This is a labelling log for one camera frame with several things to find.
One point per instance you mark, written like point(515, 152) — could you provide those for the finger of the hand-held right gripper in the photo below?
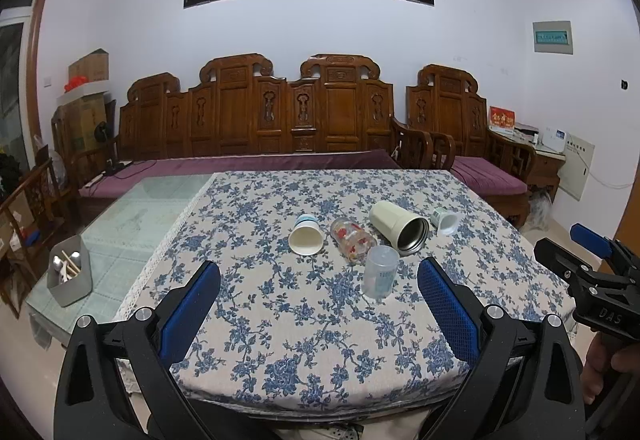
point(590, 236)
point(555, 257)

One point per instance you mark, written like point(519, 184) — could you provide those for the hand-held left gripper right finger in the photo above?
point(448, 316)

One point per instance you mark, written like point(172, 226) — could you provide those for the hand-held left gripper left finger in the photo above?
point(189, 312)

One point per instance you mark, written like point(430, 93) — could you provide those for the small white plastic cup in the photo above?
point(445, 221)

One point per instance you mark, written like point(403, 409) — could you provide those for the cream steel thermos cup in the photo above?
point(397, 225)

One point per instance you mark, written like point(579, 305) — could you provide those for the red printed glass cup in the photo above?
point(352, 240)

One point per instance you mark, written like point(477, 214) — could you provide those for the white blue paper cup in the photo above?
point(306, 237)

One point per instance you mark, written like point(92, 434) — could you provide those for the translucent plastic cup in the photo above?
point(379, 272)

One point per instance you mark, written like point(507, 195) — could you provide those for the person's right hand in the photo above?
point(597, 370)

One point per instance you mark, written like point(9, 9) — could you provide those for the clear plastic bag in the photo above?
point(540, 210)

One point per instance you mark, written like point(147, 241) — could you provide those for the wooden side table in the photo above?
point(545, 165)

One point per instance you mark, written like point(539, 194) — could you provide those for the blue floral tablecloth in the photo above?
point(280, 300)

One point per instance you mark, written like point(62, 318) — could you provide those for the green glass coffee table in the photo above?
point(135, 225)

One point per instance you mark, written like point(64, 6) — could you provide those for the white box device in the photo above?
point(555, 139)

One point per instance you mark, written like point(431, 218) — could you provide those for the purple armchair cushion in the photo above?
point(487, 172)

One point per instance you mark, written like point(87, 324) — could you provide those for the grey storage box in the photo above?
point(75, 285)

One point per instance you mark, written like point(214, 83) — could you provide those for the purple sofa cushion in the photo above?
point(200, 167)

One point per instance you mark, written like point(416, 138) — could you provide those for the red desk calendar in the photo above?
point(501, 117)

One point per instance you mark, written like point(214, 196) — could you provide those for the carved wooden armchair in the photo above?
point(450, 115)

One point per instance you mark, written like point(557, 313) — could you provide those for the wooden side chair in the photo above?
point(35, 200)

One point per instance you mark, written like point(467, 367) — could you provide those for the black desk fan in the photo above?
point(102, 132)

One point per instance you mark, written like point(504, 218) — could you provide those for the carved wooden sofa bench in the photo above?
point(240, 115)

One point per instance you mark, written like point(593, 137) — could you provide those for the large cardboard box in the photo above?
point(82, 120)

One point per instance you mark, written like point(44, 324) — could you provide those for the red plastic bag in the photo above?
point(76, 83)

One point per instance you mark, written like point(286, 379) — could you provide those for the small cardboard box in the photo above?
point(90, 66)

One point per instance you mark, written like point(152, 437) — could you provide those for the white wall distribution board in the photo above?
point(577, 167)

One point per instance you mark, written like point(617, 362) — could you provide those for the wall electrical panel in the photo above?
point(552, 36)

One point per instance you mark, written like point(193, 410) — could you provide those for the wooden door frame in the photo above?
point(37, 50)

